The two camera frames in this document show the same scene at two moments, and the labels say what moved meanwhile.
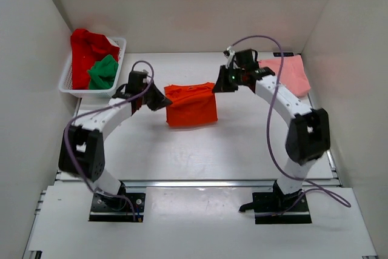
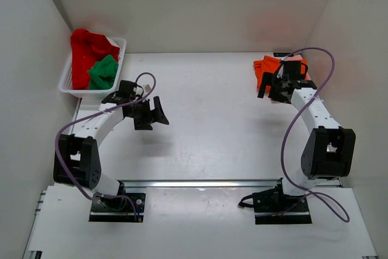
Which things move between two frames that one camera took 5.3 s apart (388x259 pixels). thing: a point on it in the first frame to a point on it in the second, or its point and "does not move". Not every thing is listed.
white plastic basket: x=66 y=79 does not move
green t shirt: x=102 y=73 does not move
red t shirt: x=87 y=48 does not move
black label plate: x=285 y=54 does not move
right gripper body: x=242 y=72 to x=276 y=89
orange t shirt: x=193 y=104 to x=268 y=64
